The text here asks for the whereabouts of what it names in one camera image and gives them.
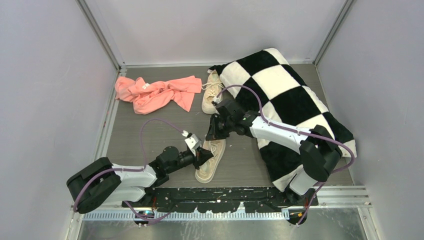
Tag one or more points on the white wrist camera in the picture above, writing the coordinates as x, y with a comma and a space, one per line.
216, 100
192, 141

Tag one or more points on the black white checkered pillow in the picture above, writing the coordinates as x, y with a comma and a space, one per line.
266, 79

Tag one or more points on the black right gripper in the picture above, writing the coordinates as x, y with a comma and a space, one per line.
212, 134

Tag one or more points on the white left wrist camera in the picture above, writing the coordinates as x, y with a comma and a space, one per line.
192, 141

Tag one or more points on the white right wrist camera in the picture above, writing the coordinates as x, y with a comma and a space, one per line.
216, 100

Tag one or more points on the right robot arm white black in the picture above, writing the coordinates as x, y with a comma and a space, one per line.
318, 152

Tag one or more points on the aluminium front rail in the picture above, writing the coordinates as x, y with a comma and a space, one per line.
328, 197

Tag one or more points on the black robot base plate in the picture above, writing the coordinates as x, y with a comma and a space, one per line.
222, 199

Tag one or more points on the pink cloth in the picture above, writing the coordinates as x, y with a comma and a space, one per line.
149, 97

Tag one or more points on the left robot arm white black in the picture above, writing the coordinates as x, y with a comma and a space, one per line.
105, 182

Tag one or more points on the beige sneaker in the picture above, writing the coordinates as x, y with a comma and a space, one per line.
211, 88
207, 171

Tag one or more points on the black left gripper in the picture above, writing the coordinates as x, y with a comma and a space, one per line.
202, 156

